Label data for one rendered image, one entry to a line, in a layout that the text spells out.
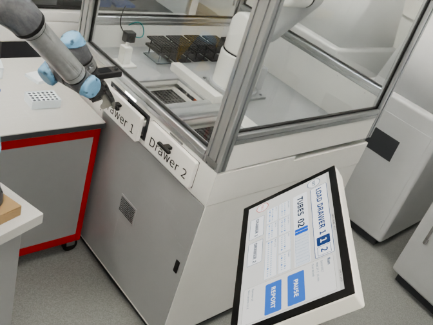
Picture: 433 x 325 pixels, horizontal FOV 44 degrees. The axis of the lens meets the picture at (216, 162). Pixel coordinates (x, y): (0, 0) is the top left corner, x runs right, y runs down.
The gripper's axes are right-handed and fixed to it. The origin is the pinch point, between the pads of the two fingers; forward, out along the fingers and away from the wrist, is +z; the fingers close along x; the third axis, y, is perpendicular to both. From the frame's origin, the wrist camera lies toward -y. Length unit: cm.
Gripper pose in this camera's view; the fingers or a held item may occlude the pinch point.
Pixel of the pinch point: (111, 102)
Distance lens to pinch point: 212.2
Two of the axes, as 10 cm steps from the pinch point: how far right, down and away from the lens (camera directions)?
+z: 2.0, 5.8, 7.9
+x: 6.2, 5.5, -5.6
